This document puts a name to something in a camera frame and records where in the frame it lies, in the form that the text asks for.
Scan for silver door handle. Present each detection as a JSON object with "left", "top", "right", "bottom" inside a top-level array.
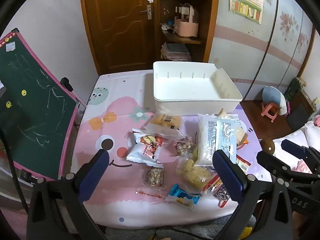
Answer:
[{"left": 140, "top": 4, "right": 152, "bottom": 20}]

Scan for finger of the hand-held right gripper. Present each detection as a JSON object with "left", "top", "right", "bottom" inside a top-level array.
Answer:
[
  {"left": 256, "top": 150, "right": 300, "bottom": 182},
  {"left": 280, "top": 139, "right": 320, "bottom": 174}
]

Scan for large clear bag blue label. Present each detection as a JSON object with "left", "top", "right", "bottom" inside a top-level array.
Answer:
[{"left": 194, "top": 113, "right": 240, "bottom": 168}]

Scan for red white label packet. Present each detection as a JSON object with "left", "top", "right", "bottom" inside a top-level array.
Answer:
[{"left": 235, "top": 154, "right": 252, "bottom": 175}]

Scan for pink plastic stool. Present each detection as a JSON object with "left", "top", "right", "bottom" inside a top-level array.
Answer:
[{"left": 261, "top": 102, "right": 280, "bottom": 123}]

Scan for black easel knob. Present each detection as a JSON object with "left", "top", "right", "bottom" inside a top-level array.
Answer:
[{"left": 60, "top": 77, "right": 74, "bottom": 93}]

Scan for pink cartoon tablecloth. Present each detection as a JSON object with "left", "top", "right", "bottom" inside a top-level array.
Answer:
[{"left": 71, "top": 69, "right": 274, "bottom": 229}]

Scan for clear biscuit packet dark label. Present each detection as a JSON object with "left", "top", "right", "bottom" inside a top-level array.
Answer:
[{"left": 144, "top": 113, "right": 184, "bottom": 138}]

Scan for folded towels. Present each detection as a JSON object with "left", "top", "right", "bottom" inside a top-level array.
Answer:
[{"left": 161, "top": 42, "right": 192, "bottom": 61}]

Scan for clear bag yellow puffs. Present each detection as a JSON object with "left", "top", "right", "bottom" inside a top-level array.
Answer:
[{"left": 176, "top": 145, "right": 218, "bottom": 190}]

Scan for brown round knob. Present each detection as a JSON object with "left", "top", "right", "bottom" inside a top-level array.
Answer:
[{"left": 259, "top": 138, "right": 275, "bottom": 155}]

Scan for pink basket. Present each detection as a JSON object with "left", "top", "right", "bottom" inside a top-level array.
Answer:
[{"left": 174, "top": 4, "right": 200, "bottom": 38}]

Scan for wooden corner shelf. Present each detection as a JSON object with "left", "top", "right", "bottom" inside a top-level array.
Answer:
[{"left": 154, "top": 0, "right": 220, "bottom": 63}]

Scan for wall poster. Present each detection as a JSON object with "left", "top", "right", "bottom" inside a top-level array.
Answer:
[{"left": 229, "top": 0, "right": 265, "bottom": 25}]

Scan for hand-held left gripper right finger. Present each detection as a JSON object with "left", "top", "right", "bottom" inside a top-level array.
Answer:
[{"left": 212, "top": 149, "right": 293, "bottom": 240}]

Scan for white red snack packet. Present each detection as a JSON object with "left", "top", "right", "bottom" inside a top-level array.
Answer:
[
  {"left": 126, "top": 142, "right": 164, "bottom": 168},
  {"left": 132, "top": 129, "right": 164, "bottom": 147}
]

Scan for green chalkboard pink frame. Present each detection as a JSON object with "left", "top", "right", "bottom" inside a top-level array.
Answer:
[{"left": 0, "top": 28, "right": 87, "bottom": 182}]

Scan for white pillow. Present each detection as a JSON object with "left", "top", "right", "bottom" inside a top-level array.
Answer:
[{"left": 272, "top": 121, "right": 320, "bottom": 173}]

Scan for sandwich bread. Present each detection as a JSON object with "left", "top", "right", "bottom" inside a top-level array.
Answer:
[{"left": 219, "top": 109, "right": 249, "bottom": 150}]

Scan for white plastic storage bin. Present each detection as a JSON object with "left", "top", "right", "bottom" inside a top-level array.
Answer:
[{"left": 152, "top": 61, "right": 243, "bottom": 117}]

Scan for small toy figures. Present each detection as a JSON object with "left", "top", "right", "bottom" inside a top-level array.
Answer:
[{"left": 160, "top": 20, "right": 175, "bottom": 33}]

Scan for pink blanket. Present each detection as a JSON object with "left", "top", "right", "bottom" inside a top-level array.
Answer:
[{"left": 295, "top": 160, "right": 313, "bottom": 174}]

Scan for floral sliding wardrobe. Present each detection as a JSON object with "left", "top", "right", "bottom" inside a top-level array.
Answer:
[{"left": 207, "top": 0, "right": 320, "bottom": 105}]

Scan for clear nut cake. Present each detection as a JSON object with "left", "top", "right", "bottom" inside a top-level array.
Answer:
[
  {"left": 136, "top": 166, "right": 167, "bottom": 199},
  {"left": 173, "top": 136, "right": 193, "bottom": 157}
]

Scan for blue snack packet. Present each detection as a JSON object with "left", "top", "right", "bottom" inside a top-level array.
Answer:
[{"left": 165, "top": 184, "right": 203, "bottom": 210}]

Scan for brown wooden door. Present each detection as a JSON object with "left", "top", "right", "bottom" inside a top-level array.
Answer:
[{"left": 79, "top": 0, "right": 160, "bottom": 75}]

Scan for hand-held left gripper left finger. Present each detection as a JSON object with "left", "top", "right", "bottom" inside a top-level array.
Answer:
[{"left": 26, "top": 149, "right": 110, "bottom": 240}]

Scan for dark side cabinet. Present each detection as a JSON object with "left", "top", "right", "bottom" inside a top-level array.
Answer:
[{"left": 285, "top": 77, "right": 318, "bottom": 130}]

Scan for red dark snack packet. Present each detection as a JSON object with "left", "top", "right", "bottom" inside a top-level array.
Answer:
[{"left": 201, "top": 174, "right": 232, "bottom": 207}]

